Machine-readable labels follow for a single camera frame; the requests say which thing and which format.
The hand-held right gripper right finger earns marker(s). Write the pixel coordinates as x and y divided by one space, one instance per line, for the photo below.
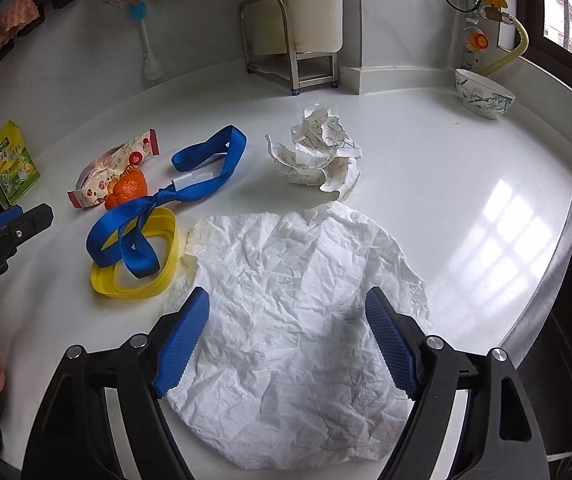
391 345

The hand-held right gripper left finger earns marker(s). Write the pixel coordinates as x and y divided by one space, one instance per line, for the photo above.
181 345

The red patterned snack wrapper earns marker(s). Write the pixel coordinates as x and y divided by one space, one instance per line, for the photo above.
111 165

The white tissue sheet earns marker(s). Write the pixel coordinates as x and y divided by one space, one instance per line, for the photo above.
291 310

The yellow green spout pouch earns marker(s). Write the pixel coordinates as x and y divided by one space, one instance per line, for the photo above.
13 165

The pink sponge cloth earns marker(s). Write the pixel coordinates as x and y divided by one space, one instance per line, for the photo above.
1 32

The crumpled printed paper ball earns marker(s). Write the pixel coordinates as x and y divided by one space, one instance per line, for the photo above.
316 155

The blue white bottle brush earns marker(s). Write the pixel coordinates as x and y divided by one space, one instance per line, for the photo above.
146 45

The white patterned ceramic bowl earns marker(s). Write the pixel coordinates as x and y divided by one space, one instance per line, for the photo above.
483 95

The orange white round knob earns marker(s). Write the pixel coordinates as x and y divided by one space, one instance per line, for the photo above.
476 40

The stainless steel rack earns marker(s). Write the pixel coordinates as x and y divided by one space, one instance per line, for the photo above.
286 35

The white cutting board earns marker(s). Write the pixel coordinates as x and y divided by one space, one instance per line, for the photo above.
313 5

